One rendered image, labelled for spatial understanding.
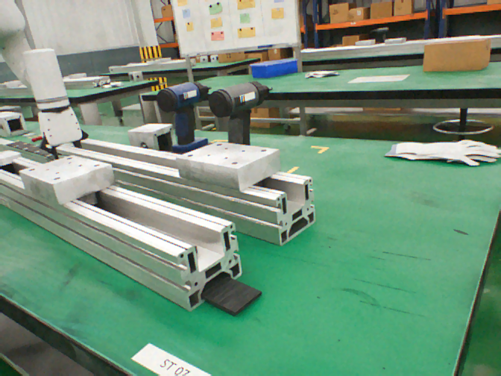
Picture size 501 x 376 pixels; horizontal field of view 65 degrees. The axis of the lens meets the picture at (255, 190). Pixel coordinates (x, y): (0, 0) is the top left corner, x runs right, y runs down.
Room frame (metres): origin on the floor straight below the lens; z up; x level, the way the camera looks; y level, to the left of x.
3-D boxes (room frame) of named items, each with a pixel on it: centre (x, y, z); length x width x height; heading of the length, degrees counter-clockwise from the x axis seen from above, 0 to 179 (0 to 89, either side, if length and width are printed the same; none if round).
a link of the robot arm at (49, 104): (1.18, 0.55, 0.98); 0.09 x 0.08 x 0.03; 136
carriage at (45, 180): (0.73, 0.36, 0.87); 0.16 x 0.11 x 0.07; 46
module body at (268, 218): (0.87, 0.23, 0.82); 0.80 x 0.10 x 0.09; 46
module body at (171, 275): (0.73, 0.36, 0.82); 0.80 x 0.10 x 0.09; 46
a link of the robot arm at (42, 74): (1.18, 0.55, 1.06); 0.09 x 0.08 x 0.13; 45
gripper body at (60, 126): (1.18, 0.55, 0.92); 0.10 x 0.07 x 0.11; 136
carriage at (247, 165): (0.69, 0.05, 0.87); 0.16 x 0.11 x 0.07; 46
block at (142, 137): (1.17, 0.30, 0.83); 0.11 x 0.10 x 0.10; 147
